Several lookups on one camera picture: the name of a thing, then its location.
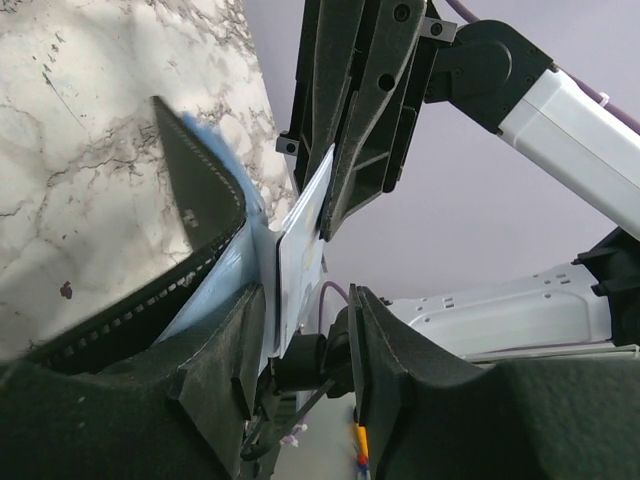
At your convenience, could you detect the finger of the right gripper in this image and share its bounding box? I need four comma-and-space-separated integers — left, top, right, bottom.
321, 1, 426, 241
292, 0, 365, 188

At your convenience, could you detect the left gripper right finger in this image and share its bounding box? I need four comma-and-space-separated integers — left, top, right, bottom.
348, 286, 639, 479

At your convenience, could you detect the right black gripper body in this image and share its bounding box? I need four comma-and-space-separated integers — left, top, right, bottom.
275, 0, 459, 196

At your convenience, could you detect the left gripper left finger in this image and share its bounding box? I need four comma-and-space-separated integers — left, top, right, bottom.
1, 284, 265, 479

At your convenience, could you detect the black leather card holder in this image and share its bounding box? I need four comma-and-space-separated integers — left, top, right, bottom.
24, 96, 262, 375

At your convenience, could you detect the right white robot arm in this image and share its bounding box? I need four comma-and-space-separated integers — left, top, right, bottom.
277, 1, 639, 361

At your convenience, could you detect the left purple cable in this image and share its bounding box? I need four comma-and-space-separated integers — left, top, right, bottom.
317, 280, 351, 336

